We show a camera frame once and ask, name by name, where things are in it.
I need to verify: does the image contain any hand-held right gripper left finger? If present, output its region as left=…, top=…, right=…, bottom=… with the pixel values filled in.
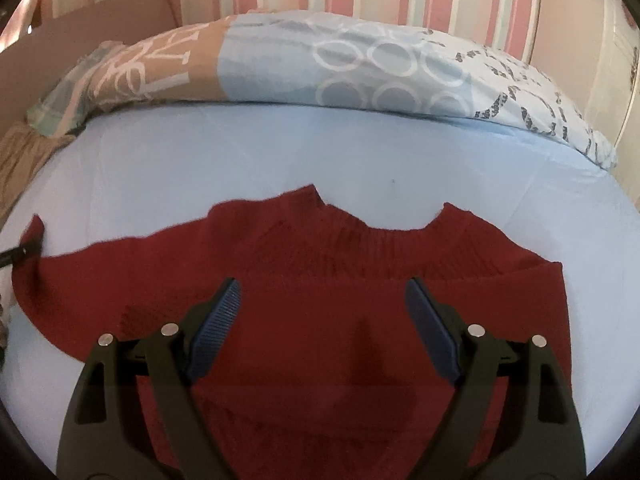
left=56, top=277, right=244, bottom=480

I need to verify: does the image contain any light blue bedsheet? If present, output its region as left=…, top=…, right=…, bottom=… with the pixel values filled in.
left=0, top=101, right=640, bottom=480

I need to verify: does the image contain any brown headboard panel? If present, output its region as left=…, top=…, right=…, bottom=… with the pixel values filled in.
left=0, top=0, right=177, bottom=133

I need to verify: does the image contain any plaid green pink pillow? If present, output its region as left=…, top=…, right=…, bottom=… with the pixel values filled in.
left=26, top=41, right=123, bottom=139

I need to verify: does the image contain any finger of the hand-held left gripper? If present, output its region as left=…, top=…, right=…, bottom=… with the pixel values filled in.
left=0, top=241, right=44, bottom=269

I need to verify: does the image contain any red towel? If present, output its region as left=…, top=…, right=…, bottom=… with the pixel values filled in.
left=11, top=185, right=573, bottom=480

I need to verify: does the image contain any golden brown bedspread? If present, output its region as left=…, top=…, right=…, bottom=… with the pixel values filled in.
left=0, top=122, right=77, bottom=222

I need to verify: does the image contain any white wardrobe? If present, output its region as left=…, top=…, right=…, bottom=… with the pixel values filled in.
left=529, top=0, right=640, bottom=188

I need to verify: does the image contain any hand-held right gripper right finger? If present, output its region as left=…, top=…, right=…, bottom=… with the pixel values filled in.
left=405, top=276, right=587, bottom=480

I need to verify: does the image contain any patterned blue brown quilt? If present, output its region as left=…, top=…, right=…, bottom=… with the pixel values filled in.
left=75, top=10, right=617, bottom=170

